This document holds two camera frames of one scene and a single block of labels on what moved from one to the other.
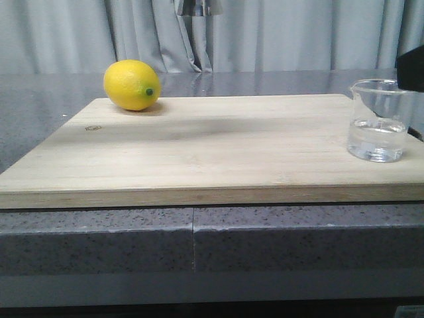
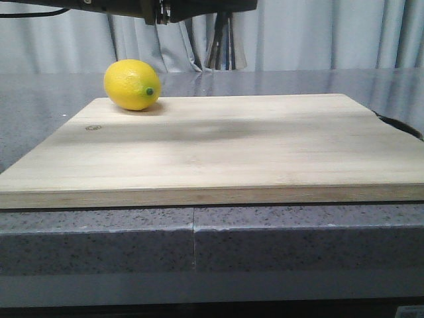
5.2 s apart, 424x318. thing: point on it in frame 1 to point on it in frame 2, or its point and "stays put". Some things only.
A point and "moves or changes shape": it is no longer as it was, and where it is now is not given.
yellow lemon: x=132 y=85 stays put
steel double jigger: x=199 y=7 moves or changes shape
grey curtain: x=74 y=36 stays put
